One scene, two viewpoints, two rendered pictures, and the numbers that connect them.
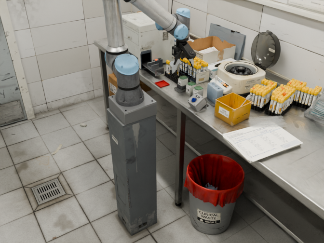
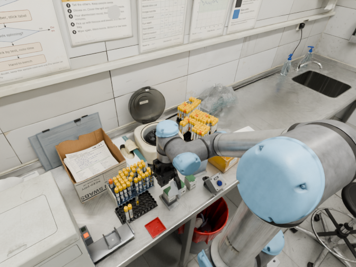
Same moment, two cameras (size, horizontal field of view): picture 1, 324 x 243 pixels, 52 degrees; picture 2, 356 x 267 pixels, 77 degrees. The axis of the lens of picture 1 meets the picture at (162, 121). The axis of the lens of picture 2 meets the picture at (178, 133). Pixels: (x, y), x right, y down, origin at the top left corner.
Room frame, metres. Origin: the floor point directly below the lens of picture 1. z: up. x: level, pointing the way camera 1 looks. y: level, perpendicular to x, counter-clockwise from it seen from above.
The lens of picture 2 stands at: (1.84, 0.45, 1.81)
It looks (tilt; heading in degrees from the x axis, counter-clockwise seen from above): 41 degrees down; 263
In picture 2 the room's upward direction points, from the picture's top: 4 degrees clockwise
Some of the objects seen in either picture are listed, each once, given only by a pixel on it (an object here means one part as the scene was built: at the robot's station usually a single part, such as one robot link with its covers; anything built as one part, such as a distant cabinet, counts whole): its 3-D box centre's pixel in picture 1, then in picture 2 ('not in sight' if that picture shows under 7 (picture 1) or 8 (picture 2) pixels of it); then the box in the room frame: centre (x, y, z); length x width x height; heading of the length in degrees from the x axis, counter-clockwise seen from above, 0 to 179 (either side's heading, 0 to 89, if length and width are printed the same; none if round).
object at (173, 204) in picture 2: (182, 86); (169, 198); (1.79, -0.13, 0.89); 0.09 x 0.05 x 0.04; 123
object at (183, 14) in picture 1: (182, 19); (167, 138); (1.81, -0.11, 1.29); 0.09 x 0.08 x 0.11; 116
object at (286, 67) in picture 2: not in sight; (287, 64); (0.62, -1.45, 0.97); 0.08 x 0.07 x 0.20; 36
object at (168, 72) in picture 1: (177, 70); (135, 201); (1.94, -0.10, 0.93); 0.17 x 0.09 x 0.11; 33
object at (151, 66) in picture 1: (151, 65); (107, 242); (2.04, 0.07, 0.92); 0.21 x 0.07 x 0.05; 33
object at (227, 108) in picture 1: (232, 108); (223, 154); (1.48, -0.37, 0.93); 0.13 x 0.13 x 0.10; 37
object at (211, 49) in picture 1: (207, 54); (92, 162); (2.17, -0.31, 0.95); 0.29 x 0.25 x 0.15; 123
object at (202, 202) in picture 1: (212, 195); (197, 223); (1.55, -0.33, 0.22); 0.38 x 0.37 x 0.44; 33
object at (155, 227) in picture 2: (162, 84); (155, 227); (1.86, 0.00, 0.88); 0.07 x 0.07 x 0.01; 33
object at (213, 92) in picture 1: (214, 94); (196, 165); (1.64, -0.30, 0.92); 0.10 x 0.07 x 0.10; 25
